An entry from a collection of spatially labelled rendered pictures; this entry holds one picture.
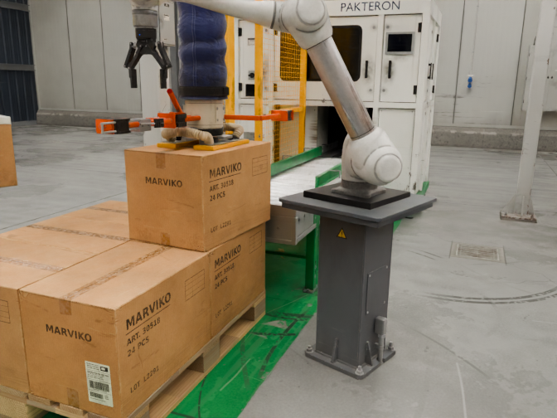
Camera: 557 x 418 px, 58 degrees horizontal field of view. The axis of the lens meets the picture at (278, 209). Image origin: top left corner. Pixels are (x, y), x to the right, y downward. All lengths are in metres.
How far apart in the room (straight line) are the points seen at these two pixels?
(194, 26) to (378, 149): 0.94
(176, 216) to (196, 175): 0.21
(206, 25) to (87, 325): 1.28
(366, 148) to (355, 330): 0.81
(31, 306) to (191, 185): 0.72
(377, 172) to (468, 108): 9.40
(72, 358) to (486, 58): 10.24
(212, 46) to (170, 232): 0.81
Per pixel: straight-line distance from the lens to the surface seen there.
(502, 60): 11.24
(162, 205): 2.18
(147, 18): 1.98
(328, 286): 2.28
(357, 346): 2.29
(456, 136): 11.13
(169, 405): 2.12
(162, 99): 3.79
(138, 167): 2.23
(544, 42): 5.25
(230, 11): 1.99
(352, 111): 1.90
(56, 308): 1.83
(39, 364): 2.00
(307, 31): 1.84
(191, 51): 2.27
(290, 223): 2.65
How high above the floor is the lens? 1.23
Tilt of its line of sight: 14 degrees down
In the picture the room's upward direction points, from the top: 1 degrees clockwise
